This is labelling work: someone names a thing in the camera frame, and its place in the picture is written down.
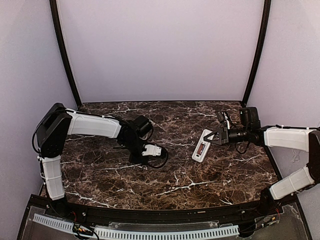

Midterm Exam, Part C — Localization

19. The grey cable duct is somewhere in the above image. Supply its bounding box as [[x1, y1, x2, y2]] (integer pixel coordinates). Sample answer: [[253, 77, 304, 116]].
[[32, 213, 74, 234], [93, 224, 240, 240]]

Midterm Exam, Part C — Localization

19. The left black frame post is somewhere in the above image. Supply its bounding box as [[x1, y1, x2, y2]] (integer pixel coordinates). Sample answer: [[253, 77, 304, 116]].
[[49, 0, 82, 108]]

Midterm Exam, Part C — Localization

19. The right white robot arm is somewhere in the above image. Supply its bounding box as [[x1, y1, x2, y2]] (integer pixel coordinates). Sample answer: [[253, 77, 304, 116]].
[[192, 107, 320, 214]]

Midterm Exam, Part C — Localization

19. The black front rail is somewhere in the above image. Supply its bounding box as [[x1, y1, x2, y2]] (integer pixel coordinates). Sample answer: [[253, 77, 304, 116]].
[[56, 203, 261, 225]]

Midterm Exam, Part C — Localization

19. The right black frame post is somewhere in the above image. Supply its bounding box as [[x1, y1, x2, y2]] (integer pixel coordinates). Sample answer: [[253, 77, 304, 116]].
[[241, 0, 272, 106]]

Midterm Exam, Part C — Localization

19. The centre grey cable duct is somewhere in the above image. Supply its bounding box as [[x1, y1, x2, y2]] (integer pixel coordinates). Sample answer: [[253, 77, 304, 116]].
[[93, 224, 240, 240]]

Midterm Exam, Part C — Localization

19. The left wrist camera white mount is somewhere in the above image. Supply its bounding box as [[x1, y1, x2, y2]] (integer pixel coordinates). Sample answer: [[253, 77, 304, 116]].
[[141, 144, 162, 157]]

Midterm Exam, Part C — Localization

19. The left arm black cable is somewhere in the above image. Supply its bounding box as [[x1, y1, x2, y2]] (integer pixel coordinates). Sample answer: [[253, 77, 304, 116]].
[[146, 147, 169, 169]]

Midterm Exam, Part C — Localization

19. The left grey cable duct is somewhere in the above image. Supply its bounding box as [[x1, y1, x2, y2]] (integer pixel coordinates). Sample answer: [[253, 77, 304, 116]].
[[32, 213, 74, 234]]

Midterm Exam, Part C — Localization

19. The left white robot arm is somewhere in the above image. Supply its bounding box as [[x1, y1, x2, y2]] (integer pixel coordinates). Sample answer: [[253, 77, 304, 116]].
[[31, 103, 162, 201]]

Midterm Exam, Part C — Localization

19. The black frame post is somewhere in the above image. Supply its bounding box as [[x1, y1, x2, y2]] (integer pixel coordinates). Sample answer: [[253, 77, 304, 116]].
[[241, 0, 272, 106], [49, 0, 82, 108]]

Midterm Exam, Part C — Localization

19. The white remote control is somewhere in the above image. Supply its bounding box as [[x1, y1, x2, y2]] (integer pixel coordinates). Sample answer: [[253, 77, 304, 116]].
[[192, 129, 211, 163]]

